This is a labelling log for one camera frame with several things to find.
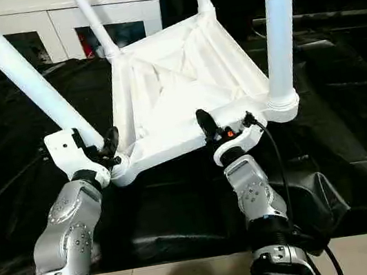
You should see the white plastic table top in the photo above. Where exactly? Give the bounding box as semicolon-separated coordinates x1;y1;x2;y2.
86;0;310;190

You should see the white glass door cabinet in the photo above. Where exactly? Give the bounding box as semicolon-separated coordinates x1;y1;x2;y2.
0;0;170;75

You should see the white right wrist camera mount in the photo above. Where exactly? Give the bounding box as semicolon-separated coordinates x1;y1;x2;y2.
207;116;269;169

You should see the grey metal rail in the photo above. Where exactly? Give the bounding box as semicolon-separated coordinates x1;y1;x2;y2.
251;1;367;35

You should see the black mat cloth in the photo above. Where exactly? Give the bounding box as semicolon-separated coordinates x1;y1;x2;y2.
0;9;367;275

